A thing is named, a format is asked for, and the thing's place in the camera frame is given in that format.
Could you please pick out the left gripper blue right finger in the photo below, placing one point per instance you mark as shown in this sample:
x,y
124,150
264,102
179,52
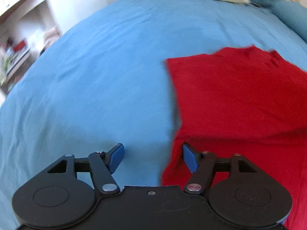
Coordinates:
x,y
193,158

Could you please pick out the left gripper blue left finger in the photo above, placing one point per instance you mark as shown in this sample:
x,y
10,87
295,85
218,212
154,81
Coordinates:
x,y
107,161

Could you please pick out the red knit sweater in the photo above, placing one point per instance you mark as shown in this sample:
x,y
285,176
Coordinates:
x,y
246,101

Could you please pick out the blue bed sheet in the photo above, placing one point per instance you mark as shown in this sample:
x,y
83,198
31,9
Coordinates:
x,y
104,82

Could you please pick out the white cluttered shelf unit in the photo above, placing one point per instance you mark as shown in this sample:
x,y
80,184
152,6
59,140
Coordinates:
x,y
27,21

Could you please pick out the teal folded duvet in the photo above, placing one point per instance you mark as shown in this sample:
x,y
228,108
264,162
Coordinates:
x,y
293,15

